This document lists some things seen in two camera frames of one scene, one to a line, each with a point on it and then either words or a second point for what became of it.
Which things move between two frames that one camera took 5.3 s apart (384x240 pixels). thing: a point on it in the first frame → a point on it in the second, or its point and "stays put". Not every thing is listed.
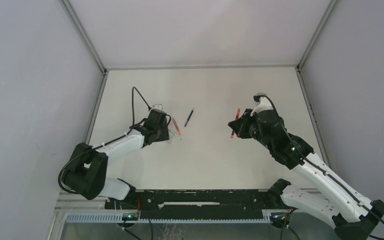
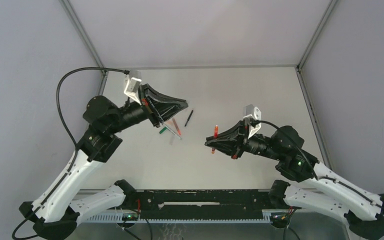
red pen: x=236 y=117 → x=216 y=136
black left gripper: x=165 y=135 → x=160 y=107
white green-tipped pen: x=176 y=135 stays put
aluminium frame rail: x=315 y=122 stays put
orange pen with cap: x=176 y=126 stays put
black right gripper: x=240 y=123 → x=232 y=141
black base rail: x=197 y=202 stays put
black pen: x=188 y=118 stays put
